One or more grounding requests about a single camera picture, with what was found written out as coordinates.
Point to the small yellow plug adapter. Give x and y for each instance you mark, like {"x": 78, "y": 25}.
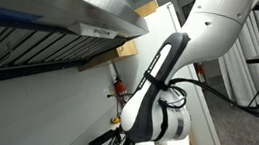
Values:
{"x": 116, "y": 120}

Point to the large red fire extinguisher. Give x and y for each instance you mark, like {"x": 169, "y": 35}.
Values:
{"x": 120, "y": 87}

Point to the small red fire extinguisher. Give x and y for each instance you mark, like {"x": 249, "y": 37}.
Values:
{"x": 200, "y": 72}

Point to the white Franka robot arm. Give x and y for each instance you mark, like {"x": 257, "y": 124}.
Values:
{"x": 209, "y": 26}

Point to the white pleated curtain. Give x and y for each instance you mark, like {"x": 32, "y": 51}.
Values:
{"x": 252, "y": 82}

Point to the black power strip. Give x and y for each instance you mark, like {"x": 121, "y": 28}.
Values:
{"x": 102, "y": 139}

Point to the blue tape strip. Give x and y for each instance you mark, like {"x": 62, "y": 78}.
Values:
{"x": 6, "y": 13}

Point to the white wall outlet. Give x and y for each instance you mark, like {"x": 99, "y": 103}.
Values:
{"x": 107, "y": 91}

